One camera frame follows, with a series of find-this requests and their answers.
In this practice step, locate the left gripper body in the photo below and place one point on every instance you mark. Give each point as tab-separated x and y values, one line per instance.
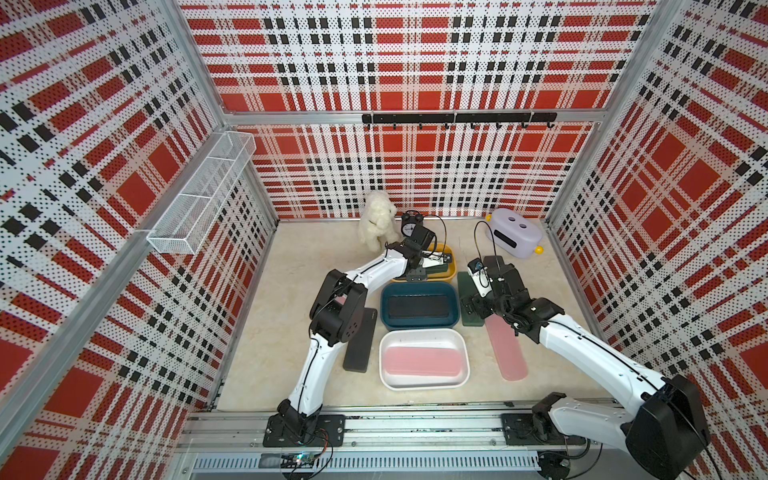
416	274

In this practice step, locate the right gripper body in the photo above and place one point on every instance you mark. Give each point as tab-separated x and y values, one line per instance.
486	306

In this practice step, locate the green pencil case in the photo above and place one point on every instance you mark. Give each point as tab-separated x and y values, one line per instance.
437	262
466	291

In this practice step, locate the pink pencil case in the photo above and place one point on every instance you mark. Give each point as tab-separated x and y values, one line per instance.
423	361
506	349

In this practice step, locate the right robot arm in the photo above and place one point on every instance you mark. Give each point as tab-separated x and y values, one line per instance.
659	420

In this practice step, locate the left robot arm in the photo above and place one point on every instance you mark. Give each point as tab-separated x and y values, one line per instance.
335	318

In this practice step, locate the yellow storage tray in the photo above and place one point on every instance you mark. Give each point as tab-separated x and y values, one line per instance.
423	275

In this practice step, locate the teal storage tray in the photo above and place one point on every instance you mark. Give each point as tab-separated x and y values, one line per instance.
418	289

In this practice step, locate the white storage tray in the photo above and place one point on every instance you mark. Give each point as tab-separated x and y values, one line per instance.
430	338

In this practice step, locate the black alarm clock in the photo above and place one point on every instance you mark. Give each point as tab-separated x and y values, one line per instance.
410	219

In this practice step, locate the white plush dog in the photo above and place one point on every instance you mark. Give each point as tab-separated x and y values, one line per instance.
377	221

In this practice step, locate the lavender toaster toy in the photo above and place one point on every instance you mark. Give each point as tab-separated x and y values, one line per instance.
514	233

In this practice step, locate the green circuit board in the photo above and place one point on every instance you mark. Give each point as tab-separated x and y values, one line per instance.
297	461

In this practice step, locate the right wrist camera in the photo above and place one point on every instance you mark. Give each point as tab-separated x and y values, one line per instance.
479	275

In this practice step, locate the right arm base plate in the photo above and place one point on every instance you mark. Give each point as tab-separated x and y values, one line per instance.
530	429

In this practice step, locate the black hook rail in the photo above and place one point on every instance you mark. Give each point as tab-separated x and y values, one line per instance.
420	119

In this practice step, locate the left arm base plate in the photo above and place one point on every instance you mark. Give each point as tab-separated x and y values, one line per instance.
324	430

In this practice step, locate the white wire mesh shelf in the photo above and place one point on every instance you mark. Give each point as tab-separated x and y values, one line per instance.
186	223

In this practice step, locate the aluminium rail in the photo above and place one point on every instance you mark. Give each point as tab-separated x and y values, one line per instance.
421	427

